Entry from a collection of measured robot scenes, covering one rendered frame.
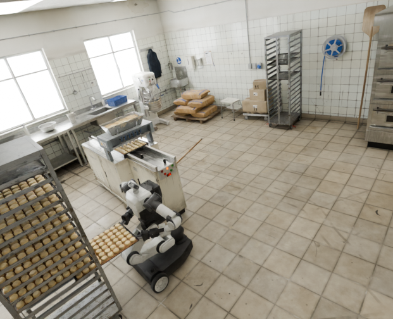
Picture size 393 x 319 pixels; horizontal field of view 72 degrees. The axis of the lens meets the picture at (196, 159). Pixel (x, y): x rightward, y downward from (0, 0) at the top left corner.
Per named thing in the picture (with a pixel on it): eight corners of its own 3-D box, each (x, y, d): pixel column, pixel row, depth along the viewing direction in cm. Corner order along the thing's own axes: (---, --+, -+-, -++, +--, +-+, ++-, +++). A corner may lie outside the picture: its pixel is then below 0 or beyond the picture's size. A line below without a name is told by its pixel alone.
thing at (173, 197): (142, 205, 413) (124, 154, 372) (160, 194, 432) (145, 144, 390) (169, 225, 364) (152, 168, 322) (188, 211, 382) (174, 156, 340)
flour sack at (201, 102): (201, 109, 659) (200, 102, 651) (187, 108, 683) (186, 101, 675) (216, 99, 707) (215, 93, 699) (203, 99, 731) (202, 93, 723)
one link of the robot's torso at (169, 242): (166, 236, 314) (163, 228, 308) (176, 244, 300) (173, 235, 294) (151, 247, 303) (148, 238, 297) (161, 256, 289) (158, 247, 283)
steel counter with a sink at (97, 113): (-1, 211, 473) (-43, 149, 416) (-12, 199, 517) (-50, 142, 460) (145, 134, 681) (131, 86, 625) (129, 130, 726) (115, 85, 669)
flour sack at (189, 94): (180, 99, 711) (178, 93, 703) (188, 94, 739) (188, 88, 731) (202, 100, 670) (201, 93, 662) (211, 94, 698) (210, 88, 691)
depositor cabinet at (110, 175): (98, 185, 494) (81, 143, 455) (131, 168, 531) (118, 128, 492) (132, 212, 403) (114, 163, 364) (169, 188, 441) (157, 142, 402)
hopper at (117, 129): (102, 134, 374) (99, 125, 368) (136, 120, 404) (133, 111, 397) (111, 138, 354) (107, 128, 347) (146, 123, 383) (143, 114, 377)
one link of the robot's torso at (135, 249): (126, 259, 282) (152, 220, 292) (135, 268, 270) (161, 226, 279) (116, 255, 272) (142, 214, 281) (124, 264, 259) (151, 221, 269)
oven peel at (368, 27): (348, 128, 518) (364, 7, 440) (349, 127, 521) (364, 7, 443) (366, 130, 499) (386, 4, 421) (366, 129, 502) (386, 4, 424)
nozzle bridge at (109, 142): (104, 157, 387) (96, 136, 371) (146, 138, 425) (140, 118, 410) (114, 164, 364) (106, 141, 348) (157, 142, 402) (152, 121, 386)
